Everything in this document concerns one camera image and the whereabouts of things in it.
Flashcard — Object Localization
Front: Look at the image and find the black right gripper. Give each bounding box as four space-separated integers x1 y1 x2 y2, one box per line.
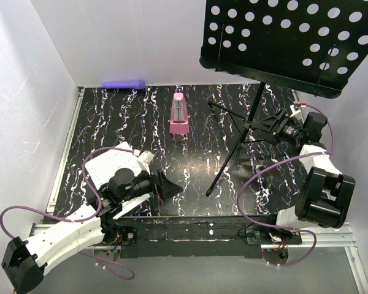
251 108 305 145

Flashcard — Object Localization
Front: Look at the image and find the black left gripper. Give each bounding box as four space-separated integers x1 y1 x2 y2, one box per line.
120 165 183 203

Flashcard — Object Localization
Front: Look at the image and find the black folding music stand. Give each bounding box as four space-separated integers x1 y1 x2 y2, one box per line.
199 0 368 197

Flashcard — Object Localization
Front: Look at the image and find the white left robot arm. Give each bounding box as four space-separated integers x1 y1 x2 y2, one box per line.
1 168 183 293

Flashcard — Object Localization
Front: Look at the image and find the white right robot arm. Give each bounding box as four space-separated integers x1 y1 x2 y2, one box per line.
255 110 355 244

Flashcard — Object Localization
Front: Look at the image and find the pink metronome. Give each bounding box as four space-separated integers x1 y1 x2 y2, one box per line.
169 92 190 135

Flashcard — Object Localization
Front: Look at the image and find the white sheet music page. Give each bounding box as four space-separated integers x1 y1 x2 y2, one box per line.
84 142 150 220

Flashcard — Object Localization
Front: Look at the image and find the purple cylindrical case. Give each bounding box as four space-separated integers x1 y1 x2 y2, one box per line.
101 80 146 89

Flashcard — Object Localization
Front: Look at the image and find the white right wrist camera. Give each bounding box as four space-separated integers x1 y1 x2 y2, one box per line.
290 102 306 123

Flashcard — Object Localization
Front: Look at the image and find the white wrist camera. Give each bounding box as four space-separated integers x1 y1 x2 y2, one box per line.
136 151 155 174
290 102 306 123

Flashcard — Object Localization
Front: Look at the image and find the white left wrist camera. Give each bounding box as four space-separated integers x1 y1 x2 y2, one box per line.
136 151 155 174

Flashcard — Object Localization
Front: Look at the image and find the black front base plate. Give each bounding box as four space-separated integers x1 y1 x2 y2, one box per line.
117 216 271 258

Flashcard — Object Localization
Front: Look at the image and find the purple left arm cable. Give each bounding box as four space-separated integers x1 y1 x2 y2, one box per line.
0 147 140 281

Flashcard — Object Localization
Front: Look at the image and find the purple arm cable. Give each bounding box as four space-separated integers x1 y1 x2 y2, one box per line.
236 104 337 266
0 147 140 281

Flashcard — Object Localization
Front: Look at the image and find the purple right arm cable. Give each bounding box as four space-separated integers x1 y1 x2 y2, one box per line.
236 104 337 266

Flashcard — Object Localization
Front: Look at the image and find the aluminium left side rail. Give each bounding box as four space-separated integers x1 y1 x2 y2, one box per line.
45 87 85 214

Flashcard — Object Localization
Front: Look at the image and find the aluminium rail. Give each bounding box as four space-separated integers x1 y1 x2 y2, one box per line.
29 224 357 249
45 87 85 214

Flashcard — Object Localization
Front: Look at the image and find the aluminium front rail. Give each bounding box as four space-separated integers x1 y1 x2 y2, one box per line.
29 224 357 249

